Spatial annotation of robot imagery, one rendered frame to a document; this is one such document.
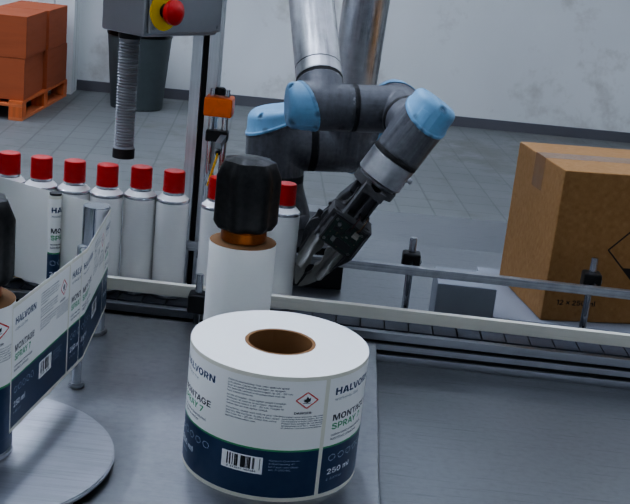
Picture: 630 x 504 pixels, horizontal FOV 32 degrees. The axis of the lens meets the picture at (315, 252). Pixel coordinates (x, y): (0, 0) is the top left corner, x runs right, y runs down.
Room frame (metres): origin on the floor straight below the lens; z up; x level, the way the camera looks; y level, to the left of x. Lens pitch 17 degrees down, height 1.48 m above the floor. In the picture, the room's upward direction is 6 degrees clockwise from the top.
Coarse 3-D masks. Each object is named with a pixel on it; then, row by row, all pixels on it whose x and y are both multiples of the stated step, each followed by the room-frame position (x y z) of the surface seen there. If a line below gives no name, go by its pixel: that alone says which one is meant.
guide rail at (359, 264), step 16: (320, 256) 1.72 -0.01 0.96; (400, 272) 1.72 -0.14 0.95; (416, 272) 1.72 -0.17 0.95; (432, 272) 1.72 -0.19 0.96; (448, 272) 1.72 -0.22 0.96; (464, 272) 1.72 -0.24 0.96; (544, 288) 1.72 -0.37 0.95; (560, 288) 1.72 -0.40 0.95; (576, 288) 1.72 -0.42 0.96; (592, 288) 1.71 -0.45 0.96; (608, 288) 1.72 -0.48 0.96
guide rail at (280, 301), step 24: (120, 288) 1.65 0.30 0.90; (144, 288) 1.65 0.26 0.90; (168, 288) 1.65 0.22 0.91; (192, 288) 1.64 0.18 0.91; (336, 312) 1.64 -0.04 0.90; (360, 312) 1.64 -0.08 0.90; (384, 312) 1.64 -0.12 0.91; (408, 312) 1.64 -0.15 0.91; (432, 312) 1.64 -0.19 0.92; (552, 336) 1.64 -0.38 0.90; (576, 336) 1.64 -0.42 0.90; (600, 336) 1.63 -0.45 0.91; (624, 336) 1.63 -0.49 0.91
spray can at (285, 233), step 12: (288, 192) 1.67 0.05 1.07; (288, 204) 1.67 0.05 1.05; (288, 216) 1.67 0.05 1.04; (276, 228) 1.67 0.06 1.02; (288, 228) 1.67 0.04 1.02; (276, 240) 1.67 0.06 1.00; (288, 240) 1.67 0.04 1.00; (276, 252) 1.67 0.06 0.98; (288, 252) 1.67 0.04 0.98; (276, 264) 1.67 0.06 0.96; (288, 264) 1.67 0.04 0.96; (276, 276) 1.66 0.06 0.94; (288, 276) 1.67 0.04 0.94; (276, 288) 1.67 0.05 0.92; (288, 288) 1.67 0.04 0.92
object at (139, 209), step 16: (144, 176) 1.68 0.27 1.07; (128, 192) 1.68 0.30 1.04; (144, 192) 1.68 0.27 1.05; (128, 208) 1.68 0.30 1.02; (144, 208) 1.67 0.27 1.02; (128, 224) 1.68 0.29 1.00; (144, 224) 1.68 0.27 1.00; (128, 240) 1.67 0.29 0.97; (144, 240) 1.68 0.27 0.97; (128, 256) 1.67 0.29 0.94; (144, 256) 1.68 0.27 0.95; (128, 272) 1.67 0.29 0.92; (144, 272) 1.68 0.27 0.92
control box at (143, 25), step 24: (120, 0) 1.71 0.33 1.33; (144, 0) 1.68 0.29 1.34; (168, 0) 1.71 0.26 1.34; (192, 0) 1.76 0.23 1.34; (216, 0) 1.80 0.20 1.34; (120, 24) 1.71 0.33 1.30; (144, 24) 1.68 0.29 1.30; (168, 24) 1.71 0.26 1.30; (192, 24) 1.76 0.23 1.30; (216, 24) 1.80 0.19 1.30
